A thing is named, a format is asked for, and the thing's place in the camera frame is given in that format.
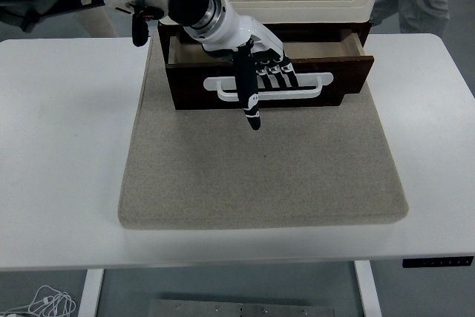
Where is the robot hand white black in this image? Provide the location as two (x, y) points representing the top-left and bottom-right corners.
(191, 0), (302, 131)

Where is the dark wooden drawer white handle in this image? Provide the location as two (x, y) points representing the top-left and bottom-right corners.
(166, 29), (375, 107)

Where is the dark brown wooden drawer housing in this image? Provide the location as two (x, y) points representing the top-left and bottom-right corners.
(158, 22), (373, 111)

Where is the beige fabric mat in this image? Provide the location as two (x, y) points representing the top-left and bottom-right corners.
(117, 30), (410, 229)

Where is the white table leg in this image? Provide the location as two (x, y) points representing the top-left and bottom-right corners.
(78, 268), (105, 317)
(353, 260), (383, 317)

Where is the black table control panel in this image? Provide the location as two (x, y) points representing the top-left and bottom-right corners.
(402, 255), (475, 269)

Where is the white cable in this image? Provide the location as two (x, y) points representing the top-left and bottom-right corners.
(0, 285), (77, 317)

